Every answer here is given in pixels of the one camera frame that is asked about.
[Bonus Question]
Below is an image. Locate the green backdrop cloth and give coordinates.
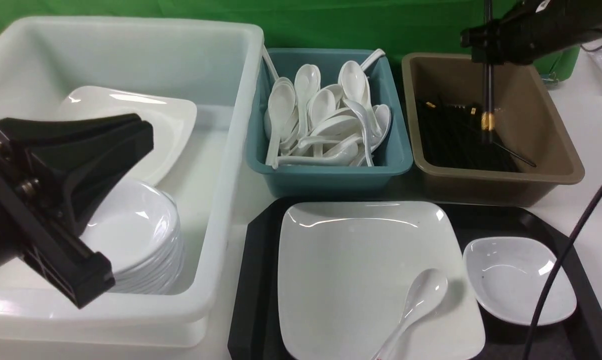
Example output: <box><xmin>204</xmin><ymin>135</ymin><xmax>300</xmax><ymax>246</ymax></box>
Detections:
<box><xmin>0</xmin><ymin>0</ymin><xmax>582</xmax><ymax>81</ymax></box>

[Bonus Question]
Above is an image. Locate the pile of black chopsticks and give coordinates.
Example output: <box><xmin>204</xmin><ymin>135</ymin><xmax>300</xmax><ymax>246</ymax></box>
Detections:
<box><xmin>416</xmin><ymin>98</ymin><xmax>537</xmax><ymax>173</ymax></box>

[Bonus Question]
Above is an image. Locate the stack of white bowls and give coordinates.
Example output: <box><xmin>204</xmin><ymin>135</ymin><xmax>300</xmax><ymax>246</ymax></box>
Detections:
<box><xmin>80</xmin><ymin>178</ymin><xmax>186</xmax><ymax>296</ymax></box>

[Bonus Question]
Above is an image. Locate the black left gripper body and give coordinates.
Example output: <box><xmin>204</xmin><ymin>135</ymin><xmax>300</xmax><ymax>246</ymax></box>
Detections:
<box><xmin>0</xmin><ymin>113</ymin><xmax>154</xmax><ymax>309</ymax></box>

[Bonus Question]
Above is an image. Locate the small white sauce dish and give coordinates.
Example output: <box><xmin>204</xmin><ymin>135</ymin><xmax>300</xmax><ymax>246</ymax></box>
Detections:
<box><xmin>463</xmin><ymin>235</ymin><xmax>557</xmax><ymax>326</ymax></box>

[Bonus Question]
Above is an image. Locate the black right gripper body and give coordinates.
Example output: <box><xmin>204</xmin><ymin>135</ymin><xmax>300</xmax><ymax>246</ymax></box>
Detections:
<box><xmin>459</xmin><ymin>0</ymin><xmax>602</xmax><ymax>66</ymax></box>

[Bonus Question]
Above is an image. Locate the large white plastic tub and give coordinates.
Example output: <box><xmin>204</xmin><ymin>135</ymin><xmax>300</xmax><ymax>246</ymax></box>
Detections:
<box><xmin>0</xmin><ymin>16</ymin><xmax>263</xmax><ymax>347</ymax></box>

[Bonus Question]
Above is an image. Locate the black cable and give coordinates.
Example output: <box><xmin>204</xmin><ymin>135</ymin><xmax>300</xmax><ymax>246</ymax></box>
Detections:
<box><xmin>522</xmin><ymin>160</ymin><xmax>602</xmax><ymax>360</ymax></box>

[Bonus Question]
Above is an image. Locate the brown plastic bin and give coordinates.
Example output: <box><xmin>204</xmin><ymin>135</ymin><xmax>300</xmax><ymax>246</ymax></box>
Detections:
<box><xmin>401</xmin><ymin>53</ymin><xmax>585</xmax><ymax>207</ymax></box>

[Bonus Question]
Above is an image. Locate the white square plate in tub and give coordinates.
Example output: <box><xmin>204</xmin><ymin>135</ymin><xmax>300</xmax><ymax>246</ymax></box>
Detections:
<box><xmin>55</xmin><ymin>85</ymin><xmax>198</xmax><ymax>186</ymax></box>

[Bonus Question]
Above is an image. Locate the teal plastic bin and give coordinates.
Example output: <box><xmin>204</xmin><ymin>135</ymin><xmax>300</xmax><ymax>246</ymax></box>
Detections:
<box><xmin>244</xmin><ymin>48</ymin><xmax>414</xmax><ymax>198</ymax></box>

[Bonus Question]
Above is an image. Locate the pile of white spoons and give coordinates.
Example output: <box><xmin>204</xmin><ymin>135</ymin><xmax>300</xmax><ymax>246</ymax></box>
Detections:
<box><xmin>262</xmin><ymin>48</ymin><xmax>391</xmax><ymax>169</ymax></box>

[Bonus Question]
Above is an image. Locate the large white square plate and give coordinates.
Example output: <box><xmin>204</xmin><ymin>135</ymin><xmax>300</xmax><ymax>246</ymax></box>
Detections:
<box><xmin>276</xmin><ymin>201</ymin><xmax>486</xmax><ymax>360</ymax></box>

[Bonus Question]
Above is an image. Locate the white ceramic soup spoon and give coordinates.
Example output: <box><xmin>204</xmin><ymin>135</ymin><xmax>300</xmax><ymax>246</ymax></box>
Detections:
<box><xmin>372</xmin><ymin>268</ymin><xmax>448</xmax><ymax>360</ymax></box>

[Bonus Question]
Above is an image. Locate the black chopstick gold tip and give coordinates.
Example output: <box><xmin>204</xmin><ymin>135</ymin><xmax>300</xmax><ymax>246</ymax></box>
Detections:
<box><xmin>481</xmin><ymin>0</ymin><xmax>496</xmax><ymax>144</ymax></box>

